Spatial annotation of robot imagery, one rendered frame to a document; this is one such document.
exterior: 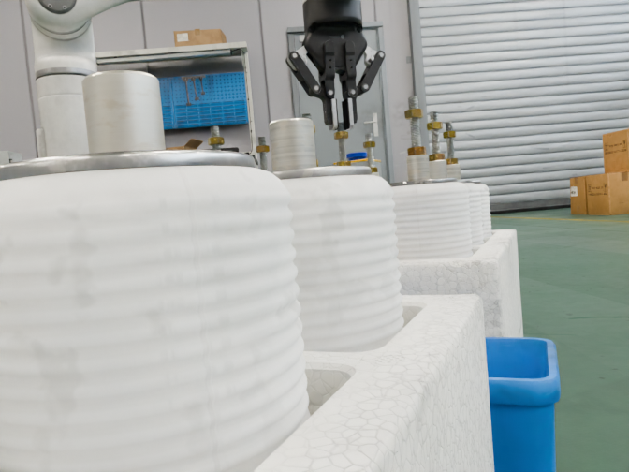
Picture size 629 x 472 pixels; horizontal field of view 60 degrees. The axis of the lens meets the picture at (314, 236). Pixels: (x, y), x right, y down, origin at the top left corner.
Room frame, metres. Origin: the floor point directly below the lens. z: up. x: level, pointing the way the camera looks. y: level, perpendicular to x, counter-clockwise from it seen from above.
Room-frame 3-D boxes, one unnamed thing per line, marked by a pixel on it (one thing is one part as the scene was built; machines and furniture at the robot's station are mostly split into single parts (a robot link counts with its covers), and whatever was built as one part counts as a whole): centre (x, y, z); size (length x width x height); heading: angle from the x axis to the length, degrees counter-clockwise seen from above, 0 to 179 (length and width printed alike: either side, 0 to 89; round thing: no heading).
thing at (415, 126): (0.56, -0.11, 0.30); 0.01 x 0.01 x 0.08
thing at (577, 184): (4.38, -2.25, 0.15); 0.30 x 0.24 x 0.30; 92
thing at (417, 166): (0.56, -0.11, 0.26); 0.02 x 0.02 x 0.03
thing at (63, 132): (0.89, 0.37, 0.39); 0.09 x 0.09 x 0.17; 3
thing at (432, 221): (0.56, -0.11, 0.16); 0.10 x 0.10 x 0.18
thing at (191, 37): (5.55, 0.96, 1.96); 0.46 x 0.28 x 0.16; 89
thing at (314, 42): (0.72, -0.05, 0.45); 0.08 x 0.08 x 0.09
